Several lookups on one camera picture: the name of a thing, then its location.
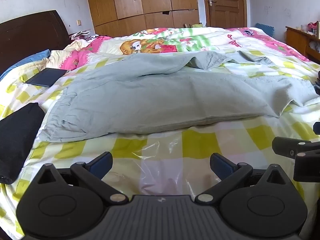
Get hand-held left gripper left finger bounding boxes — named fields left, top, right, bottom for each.
left=32, top=151, right=130, bottom=204

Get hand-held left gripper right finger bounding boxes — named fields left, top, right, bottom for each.
left=194, top=152, right=292, bottom=204

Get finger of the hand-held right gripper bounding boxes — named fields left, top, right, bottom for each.
left=293, top=152, right=320, bottom=182
left=272, top=136, right=320, bottom=158

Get grey pants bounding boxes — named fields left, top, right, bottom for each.
left=39, top=51, right=318, bottom=143

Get printed checkered bed blanket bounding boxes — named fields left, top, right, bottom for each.
left=0, top=27, right=320, bottom=240

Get clear plastic bag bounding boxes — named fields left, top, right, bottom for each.
left=110, top=135, right=223, bottom=198

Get black cloth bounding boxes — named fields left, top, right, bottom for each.
left=0, top=102, right=45, bottom=185

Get black tablet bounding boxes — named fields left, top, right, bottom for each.
left=25, top=68, right=68, bottom=87

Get wooden cabinet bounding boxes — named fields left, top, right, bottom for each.
left=285, top=26, right=320, bottom=64

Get blue foam mat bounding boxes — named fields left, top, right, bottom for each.
left=255, top=23, right=277, bottom=39

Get blue pillow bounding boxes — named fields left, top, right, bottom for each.
left=0, top=49, right=52, bottom=80

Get pile of clothes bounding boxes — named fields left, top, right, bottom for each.
left=69, top=31, right=91, bottom=41

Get dark wooden headboard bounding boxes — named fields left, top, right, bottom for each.
left=0, top=10, right=71, bottom=74

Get wooden door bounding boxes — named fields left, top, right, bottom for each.
left=202, top=0, right=248, bottom=28

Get wooden wardrobe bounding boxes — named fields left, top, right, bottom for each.
left=84, top=0, right=200, bottom=37

